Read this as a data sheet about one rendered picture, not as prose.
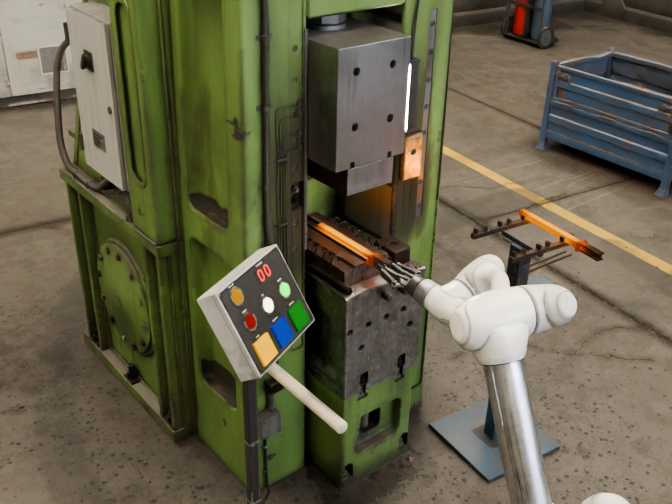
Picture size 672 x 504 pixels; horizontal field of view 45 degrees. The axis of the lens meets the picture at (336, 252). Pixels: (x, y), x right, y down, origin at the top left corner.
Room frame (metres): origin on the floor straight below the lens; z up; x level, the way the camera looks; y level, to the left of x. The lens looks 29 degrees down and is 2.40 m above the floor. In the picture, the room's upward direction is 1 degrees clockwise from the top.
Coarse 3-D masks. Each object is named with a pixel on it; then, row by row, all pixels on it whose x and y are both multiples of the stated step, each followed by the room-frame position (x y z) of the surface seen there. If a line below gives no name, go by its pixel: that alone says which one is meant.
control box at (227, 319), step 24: (240, 264) 2.14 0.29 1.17; (264, 264) 2.12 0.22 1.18; (216, 288) 1.97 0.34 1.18; (240, 288) 1.99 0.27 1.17; (264, 288) 2.07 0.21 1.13; (216, 312) 1.91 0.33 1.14; (240, 312) 1.94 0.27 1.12; (264, 312) 2.01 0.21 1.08; (216, 336) 1.92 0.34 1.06; (240, 336) 1.89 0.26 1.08; (240, 360) 1.88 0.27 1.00
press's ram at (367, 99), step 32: (320, 32) 2.60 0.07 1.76; (352, 32) 2.61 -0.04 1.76; (384, 32) 2.62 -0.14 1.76; (320, 64) 2.46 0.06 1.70; (352, 64) 2.43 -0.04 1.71; (384, 64) 2.52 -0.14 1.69; (320, 96) 2.46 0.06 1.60; (352, 96) 2.44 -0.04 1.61; (384, 96) 2.52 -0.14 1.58; (320, 128) 2.46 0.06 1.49; (352, 128) 2.44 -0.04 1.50; (384, 128) 2.53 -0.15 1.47; (320, 160) 2.46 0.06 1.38; (352, 160) 2.44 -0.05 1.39
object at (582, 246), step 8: (528, 216) 2.84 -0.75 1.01; (536, 216) 2.83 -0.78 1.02; (536, 224) 2.80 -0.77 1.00; (544, 224) 2.77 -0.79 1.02; (552, 224) 2.77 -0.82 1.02; (552, 232) 2.73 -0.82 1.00; (560, 232) 2.70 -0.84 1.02; (568, 240) 2.65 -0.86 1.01; (576, 240) 2.64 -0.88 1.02; (584, 240) 2.63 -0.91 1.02; (576, 248) 2.61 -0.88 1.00; (584, 248) 2.60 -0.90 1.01; (592, 248) 2.57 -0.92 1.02; (592, 256) 2.55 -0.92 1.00; (600, 256) 2.53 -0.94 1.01
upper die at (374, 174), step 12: (312, 168) 2.57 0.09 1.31; (324, 168) 2.52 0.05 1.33; (360, 168) 2.46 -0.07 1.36; (372, 168) 2.50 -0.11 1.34; (384, 168) 2.53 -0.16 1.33; (324, 180) 2.52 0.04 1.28; (336, 180) 2.47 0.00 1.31; (348, 180) 2.43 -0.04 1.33; (360, 180) 2.46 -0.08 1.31; (372, 180) 2.50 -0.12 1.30; (384, 180) 2.53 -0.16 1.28; (348, 192) 2.43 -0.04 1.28
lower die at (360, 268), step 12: (312, 216) 2.82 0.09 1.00; (324, 216) 2.84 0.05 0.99; (312, 228) 2.73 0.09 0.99; (336, 228) 2.74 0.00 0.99; (312, 240) 2.65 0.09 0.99; (324, 240) 2.64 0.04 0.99; (336, 240) 2.63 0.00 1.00; (360, 240) 2.65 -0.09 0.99; (312, 252) 2.57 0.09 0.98; (336, 252) 2.55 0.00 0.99; (348, 252) 2.56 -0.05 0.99; (384, 252) 2.56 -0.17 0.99; (324, 264) 2.52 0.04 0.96; (336, 264) 2.48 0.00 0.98; (348, 264) 2.48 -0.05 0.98; (360, 264) 2.47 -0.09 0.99; (336, 276) 2.46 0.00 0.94; (348, 276) 2.44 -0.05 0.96; (360, 276) 2.48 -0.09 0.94; (372, 276) 2.51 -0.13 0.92
